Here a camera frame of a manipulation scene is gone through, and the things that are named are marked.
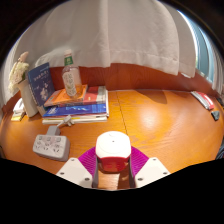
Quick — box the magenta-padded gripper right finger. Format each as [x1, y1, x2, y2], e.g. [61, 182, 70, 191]
[128, 145, 171, 189]

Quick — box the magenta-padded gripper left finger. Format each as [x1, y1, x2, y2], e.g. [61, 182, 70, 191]
[55, 146, 100, 189]

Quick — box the grey power strip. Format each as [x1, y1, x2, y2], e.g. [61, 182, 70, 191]
[32, 133, 71, 162]

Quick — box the large white book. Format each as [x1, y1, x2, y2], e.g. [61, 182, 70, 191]
[41, 114, 110, 125]

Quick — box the blue flat book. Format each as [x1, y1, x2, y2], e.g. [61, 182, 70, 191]
[42, 103, 108, 118]

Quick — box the orange book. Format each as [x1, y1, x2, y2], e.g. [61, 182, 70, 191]
[43, 84, 89, 108]

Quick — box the yellow book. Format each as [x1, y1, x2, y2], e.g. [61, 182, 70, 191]
[10, 111, 26, 122]

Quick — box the red and white book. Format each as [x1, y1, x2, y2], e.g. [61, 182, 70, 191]
[83, 85, 108, 105]

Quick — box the small dark object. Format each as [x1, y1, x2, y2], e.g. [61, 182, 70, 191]
[210, 110, 221, 122]

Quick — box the white vase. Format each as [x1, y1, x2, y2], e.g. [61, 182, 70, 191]
[16, 79, 39, 118]

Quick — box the red booklet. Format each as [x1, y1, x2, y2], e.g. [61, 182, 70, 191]
[190, 90, 215, 111]

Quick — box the clear drink bottle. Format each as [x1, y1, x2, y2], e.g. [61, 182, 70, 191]
[61, 49, 83, 99]

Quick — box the blue starry-cover book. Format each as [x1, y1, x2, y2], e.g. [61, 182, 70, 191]
[27, 62, 56, 108]

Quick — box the white and pink flower bouquet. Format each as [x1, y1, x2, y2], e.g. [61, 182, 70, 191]
[8, 51, 31, 94]

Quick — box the window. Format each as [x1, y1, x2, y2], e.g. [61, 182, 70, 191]
[178, 9, 221, 84]

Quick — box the white curtain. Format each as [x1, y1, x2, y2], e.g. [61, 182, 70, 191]
[0, 0, 198, 108]

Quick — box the white power strip cable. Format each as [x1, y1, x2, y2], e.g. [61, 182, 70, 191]
[46, 114, 75, 136]

